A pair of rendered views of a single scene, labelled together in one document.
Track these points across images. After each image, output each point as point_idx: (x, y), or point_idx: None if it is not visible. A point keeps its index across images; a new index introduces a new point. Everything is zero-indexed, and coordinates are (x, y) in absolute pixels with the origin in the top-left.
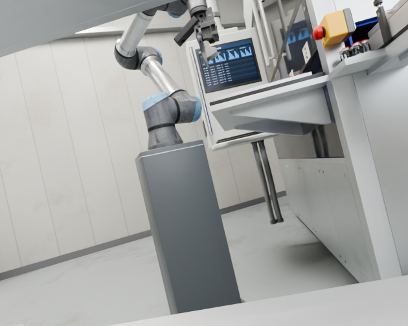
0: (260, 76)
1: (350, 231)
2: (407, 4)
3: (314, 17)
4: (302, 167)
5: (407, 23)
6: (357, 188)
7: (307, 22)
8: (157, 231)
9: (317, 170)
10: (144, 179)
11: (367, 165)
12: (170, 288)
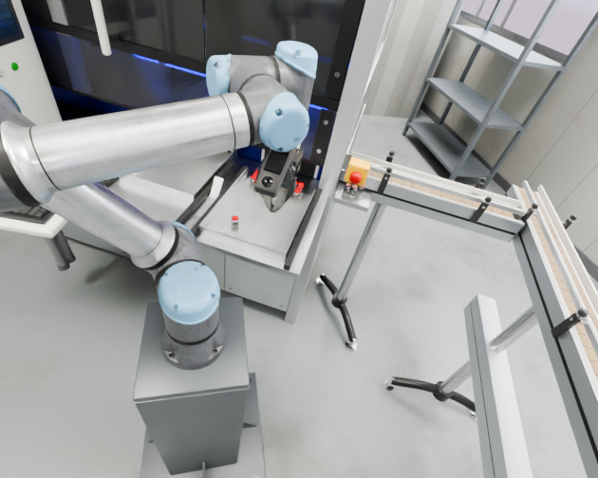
0: (18, 27)
1: (267, 277)
2: (410, 192)
3: (343, 149)
4: None
5: (401, 198)
6: (309, 264)
7: (322, 136)
8: (228, 428)
9: None
10: (218, 404)
11: (317, 248)
12: (228, 448)
